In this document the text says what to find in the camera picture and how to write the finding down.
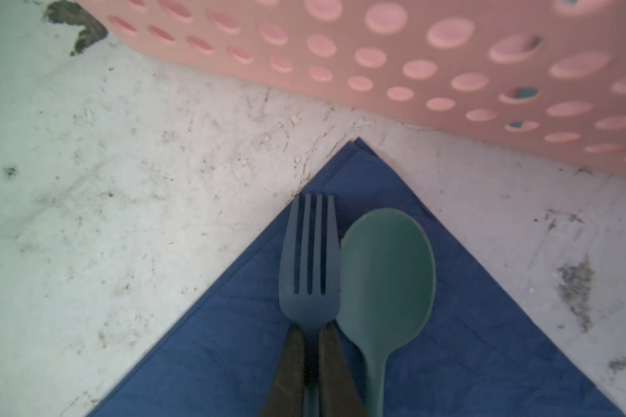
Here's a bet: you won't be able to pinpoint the dark blue paper napkin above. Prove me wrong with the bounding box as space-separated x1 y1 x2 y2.
93 140 620 416

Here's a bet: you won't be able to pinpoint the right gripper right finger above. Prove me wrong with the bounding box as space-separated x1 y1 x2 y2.
318 322 367 417

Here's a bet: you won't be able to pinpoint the blue plastic fork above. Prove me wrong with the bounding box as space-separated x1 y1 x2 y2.
279 194 340 416

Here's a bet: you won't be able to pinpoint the pink plastic basket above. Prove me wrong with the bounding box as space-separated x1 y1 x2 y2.
83 0 626 177

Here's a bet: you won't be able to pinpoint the green plastic knife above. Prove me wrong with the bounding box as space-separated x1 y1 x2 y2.
499 87 540 131

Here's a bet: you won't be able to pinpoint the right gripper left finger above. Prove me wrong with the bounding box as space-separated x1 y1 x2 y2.
259 324 305 417

